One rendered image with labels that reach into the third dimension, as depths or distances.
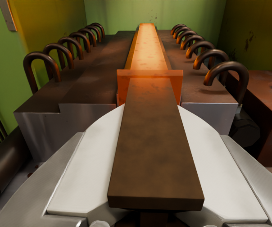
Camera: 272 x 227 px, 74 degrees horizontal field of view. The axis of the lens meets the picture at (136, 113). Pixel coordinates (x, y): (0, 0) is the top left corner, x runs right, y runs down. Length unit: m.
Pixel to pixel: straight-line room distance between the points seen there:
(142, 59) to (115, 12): 0.44
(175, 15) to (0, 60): 0.47
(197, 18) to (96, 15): 0.30
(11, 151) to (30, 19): 0.22
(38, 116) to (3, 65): 0.19
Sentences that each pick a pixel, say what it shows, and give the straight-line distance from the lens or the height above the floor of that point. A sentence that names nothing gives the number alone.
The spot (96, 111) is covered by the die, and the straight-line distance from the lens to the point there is 0.17.
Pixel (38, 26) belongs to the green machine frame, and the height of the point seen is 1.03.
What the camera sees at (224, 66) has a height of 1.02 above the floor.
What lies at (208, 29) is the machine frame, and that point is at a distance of 0.65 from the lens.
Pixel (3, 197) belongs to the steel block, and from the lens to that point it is 0.22.
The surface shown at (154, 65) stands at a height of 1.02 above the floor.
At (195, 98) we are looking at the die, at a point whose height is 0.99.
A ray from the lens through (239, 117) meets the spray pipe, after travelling 0.20.
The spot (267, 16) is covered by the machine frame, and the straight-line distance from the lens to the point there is 0.46.
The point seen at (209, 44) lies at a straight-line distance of 0.27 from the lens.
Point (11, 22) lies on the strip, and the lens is 0.33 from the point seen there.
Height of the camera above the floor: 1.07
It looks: 32 degrees down
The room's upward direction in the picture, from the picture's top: 1 degrees counter-clockwise
